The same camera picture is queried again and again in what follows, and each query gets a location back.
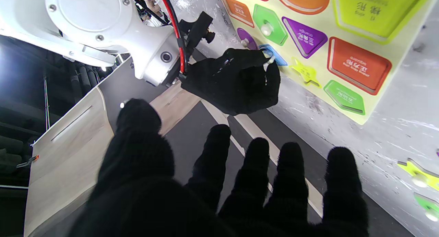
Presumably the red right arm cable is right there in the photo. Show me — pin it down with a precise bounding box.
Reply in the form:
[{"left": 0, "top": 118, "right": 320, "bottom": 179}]
[{"left": 156, "top": 0, "right": 187, "bottom": 74}]

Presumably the wooden cutting board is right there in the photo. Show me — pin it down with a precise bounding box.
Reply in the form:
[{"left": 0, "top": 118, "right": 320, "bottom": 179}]
[{"left": 23, "top": 87, "right": 115, "bottom": 237}]

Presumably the purple circle puzzle piece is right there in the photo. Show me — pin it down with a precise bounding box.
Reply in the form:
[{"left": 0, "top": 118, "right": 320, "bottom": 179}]
[{"left": 237, "top": 28, "right": 259, "bottom": 50}]

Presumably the yellow star puzzle piece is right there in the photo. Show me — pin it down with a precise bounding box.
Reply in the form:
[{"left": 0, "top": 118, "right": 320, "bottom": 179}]
[{"left": 398, "top": 158, "right": 439, "bottom": 191}]

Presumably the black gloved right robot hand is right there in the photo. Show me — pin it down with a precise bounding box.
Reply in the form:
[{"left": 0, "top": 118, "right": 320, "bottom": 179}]
[{"left": 180, "top": 48, "right": 281, "bottom": 116}]

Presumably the yellow wooden shape puzzle board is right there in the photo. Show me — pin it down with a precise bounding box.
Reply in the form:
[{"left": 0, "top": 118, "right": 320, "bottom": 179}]
[{"left": 216, "top": 0, "right": 439, "bottom": 125}]

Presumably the green hexagon puzzle piece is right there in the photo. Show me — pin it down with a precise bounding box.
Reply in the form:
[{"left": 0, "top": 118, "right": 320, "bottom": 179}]
[{"left": 253, "top": 4, "right": 288, "bottom": 46}]

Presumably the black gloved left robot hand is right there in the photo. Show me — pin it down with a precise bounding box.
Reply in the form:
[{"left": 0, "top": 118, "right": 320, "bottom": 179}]
[{"left": 67, "top": 98, "right": 370, "bottom": 237}]

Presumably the blue diamond puzzle piece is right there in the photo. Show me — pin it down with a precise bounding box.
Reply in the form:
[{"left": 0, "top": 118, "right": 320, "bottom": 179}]
[{"left": 259, "top": 44, "right": 288, "bottom": 67}]

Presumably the green trapezoid puzzle piece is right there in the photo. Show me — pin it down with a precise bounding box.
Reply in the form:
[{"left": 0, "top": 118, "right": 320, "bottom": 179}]
[{"left": 413, "top": 192, "right": 439, "bottom": 222}]

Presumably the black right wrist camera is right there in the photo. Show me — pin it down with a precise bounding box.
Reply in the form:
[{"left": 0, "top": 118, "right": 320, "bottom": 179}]
[{"left": 178, "top": 11, "right": 216, "bottom": 59}]

